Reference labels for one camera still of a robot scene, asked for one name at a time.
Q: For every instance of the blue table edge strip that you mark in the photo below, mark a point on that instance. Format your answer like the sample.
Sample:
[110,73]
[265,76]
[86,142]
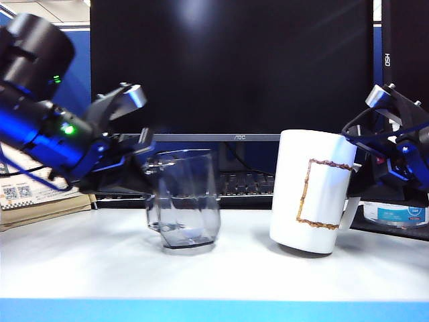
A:
[214,310]

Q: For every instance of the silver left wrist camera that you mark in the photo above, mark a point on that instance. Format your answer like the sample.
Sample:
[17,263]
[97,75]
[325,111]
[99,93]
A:
[132,95]

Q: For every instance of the black computer keyboard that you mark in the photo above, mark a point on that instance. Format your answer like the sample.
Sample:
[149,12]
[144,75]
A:
[244,184]

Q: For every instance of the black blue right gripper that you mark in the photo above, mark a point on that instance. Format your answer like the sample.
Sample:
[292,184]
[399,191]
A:
[405,164]

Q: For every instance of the white ceramic cup gold frame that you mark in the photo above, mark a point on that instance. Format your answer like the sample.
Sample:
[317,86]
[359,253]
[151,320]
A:
[288,201]

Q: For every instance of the clear hand sanitizer pump bottle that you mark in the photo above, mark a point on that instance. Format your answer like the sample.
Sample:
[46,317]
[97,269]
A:
[395,214]

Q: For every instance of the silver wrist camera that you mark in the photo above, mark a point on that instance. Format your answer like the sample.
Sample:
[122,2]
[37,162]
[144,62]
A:
[378,95]
[132,95]

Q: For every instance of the large black computer monitor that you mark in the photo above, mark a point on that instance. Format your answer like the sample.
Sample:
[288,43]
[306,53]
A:
[231,67]

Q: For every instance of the transparent faceted plastic cup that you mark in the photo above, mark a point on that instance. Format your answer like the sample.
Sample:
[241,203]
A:
[187,208]

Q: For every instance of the grey monitor stand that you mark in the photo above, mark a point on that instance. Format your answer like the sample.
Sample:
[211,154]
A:
[242,157]

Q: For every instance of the black monitor HSO logo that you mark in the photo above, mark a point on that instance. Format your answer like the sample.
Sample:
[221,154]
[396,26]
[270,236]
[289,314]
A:
[409,50]

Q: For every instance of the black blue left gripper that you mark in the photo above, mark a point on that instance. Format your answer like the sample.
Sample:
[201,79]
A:
[43,134]

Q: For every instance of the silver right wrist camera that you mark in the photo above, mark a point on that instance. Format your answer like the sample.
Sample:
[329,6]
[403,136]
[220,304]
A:
[378,95]

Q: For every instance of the beige desk calendar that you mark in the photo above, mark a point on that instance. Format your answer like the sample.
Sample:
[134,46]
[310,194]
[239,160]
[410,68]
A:
[20,204]

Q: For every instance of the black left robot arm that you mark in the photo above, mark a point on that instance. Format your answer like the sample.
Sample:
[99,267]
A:
[33,57]

